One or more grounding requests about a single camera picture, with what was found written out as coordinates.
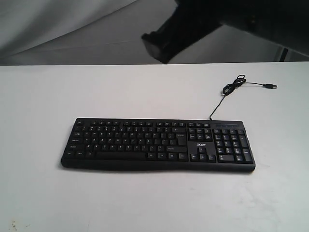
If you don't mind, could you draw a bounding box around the black Acer keyboard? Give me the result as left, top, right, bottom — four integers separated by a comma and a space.
61, 118, 255, 173

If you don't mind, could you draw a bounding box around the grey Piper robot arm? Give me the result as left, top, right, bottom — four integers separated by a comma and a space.
141, 0, 309, 64

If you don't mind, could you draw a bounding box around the grey backdrop cloth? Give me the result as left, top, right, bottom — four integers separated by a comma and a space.
0, 0, 309, 65

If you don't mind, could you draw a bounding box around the black keyboard USB cable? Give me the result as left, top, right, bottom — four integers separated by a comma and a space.
209, 74, 278, 121

